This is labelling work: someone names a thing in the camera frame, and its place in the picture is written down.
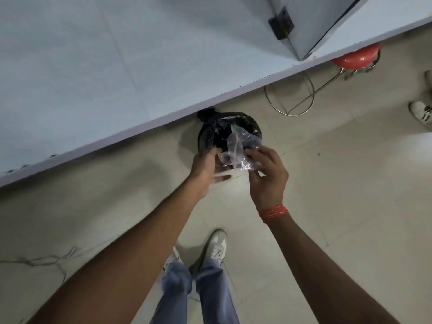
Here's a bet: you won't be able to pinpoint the red stool with metal frame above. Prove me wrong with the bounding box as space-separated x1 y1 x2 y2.
265 43 382 117

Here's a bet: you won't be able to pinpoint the person's white shoe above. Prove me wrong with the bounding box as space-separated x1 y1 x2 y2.
163 245 182 272
409 101 432 131
197 229 227 271

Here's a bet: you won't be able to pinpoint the person's white left shoe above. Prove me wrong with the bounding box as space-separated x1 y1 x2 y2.
163 245 182 272

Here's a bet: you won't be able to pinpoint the person's right forearm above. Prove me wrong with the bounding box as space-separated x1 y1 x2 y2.
261 208 403 324

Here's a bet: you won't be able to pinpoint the person's left hand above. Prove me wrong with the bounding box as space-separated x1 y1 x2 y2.
189 146 233 200

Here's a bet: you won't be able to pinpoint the person's blue jeans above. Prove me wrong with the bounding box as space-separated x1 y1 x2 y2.
150 258 240 324

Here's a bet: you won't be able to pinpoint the black lined trash bin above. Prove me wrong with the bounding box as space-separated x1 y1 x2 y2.
197 109 263 170

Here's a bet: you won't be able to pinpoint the clear plastic bag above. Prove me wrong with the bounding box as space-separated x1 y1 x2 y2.
218 119 264 173

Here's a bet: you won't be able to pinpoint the person's right hand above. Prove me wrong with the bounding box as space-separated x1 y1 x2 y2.
245 146 290 215

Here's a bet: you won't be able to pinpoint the person's left forearm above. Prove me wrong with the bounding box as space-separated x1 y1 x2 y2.
29 177 210 324

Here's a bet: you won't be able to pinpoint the person's white right shoe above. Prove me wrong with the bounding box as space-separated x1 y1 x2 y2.
197 229 227 271

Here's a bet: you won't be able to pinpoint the red thread wristband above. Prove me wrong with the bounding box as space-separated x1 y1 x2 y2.
259 205 289 224

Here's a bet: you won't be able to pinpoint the grey desk divider panel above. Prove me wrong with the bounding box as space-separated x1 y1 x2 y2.
266 0 367 62

